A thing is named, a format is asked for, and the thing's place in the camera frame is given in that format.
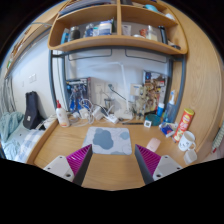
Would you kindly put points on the blue snack packet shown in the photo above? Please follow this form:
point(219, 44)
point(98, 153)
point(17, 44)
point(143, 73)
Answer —
point(168, 129)

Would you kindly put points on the teal round tin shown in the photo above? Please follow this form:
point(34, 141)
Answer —
point(154, 119)

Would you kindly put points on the clear plastic cup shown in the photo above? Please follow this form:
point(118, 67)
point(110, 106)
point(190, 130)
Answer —
point(190, 156)

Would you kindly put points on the blue robot model box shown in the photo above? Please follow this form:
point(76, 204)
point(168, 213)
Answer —
point(79, 93)

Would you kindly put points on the white desk lamp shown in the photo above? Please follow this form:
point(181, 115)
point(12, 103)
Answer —
point(111, 85)

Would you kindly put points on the blue spray bottle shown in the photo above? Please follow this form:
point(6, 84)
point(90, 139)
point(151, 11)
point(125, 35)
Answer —
point(170, 108)

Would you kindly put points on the grey blue-patterned mouse pad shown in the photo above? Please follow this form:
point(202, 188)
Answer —
point(109, 141)

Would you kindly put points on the small white cube clock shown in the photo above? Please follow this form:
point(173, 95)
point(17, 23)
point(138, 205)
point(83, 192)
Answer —
point(147, 123)

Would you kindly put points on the colourful robot figure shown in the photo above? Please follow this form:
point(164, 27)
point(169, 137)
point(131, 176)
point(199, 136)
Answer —
point(147, 101)

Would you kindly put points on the black pen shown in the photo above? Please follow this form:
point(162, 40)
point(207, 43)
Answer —
point(132, 123)

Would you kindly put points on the white power strip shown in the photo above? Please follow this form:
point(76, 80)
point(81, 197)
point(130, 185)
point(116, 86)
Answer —
point(112, 118)

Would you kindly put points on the black bag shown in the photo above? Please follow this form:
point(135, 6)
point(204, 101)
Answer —
point(32, 116)

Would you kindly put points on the pink computer mouse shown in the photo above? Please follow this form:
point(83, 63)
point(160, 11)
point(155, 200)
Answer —
point(153, 144)

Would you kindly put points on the white lotion bottle red cap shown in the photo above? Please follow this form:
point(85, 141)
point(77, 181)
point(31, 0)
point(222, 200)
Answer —
point(62, 115)

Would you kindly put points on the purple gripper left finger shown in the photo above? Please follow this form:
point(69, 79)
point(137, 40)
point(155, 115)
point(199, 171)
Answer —
point(79, 162)

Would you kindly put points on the white mug with print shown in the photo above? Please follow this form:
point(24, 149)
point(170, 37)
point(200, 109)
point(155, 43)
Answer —
point(187, 141)

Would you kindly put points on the wooden wall shelf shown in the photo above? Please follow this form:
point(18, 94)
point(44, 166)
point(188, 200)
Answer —
point(141, 14)

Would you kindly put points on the light blue blanket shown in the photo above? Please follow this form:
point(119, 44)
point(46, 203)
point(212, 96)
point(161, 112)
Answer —
point(9, 123)

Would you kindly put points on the red yellow chips can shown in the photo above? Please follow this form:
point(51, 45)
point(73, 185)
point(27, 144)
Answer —
point(183, 124)

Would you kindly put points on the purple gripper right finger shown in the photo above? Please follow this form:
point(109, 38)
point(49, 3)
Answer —
point(147, 161)

